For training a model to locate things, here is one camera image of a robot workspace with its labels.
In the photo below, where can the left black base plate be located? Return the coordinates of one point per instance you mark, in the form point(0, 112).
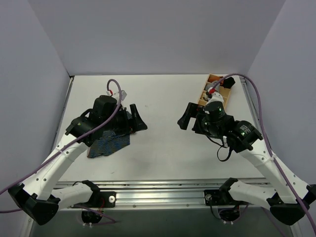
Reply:
point(100, 200)

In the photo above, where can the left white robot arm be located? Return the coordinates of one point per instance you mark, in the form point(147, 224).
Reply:
point(37, 196)

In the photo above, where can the beige rolled garment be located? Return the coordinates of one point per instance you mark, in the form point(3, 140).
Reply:
point(204, 97)

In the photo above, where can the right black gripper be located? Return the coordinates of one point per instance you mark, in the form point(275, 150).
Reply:
point(195, 118)

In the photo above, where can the grey rolled garment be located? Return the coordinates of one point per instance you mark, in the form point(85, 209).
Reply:
point(210, 85)

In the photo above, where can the navy striped underwear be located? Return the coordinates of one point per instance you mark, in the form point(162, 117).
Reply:
point(108, 144)

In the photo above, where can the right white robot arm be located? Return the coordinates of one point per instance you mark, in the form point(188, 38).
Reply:
point(288, 197)

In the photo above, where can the wooden compartment tray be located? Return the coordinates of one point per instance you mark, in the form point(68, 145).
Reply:
point(216, 92)

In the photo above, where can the aluminium rail frame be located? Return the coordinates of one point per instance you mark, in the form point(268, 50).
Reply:
point(161, 209)

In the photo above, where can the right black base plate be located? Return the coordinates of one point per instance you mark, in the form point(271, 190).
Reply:
point(213, 198)

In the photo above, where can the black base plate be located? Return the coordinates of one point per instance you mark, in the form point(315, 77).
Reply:
point(213, 198)
point(100, 200)

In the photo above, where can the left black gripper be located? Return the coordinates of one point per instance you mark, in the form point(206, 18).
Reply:
point(129, 120)

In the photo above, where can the black rolled garment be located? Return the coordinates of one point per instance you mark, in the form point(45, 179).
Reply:
point(228, 82)

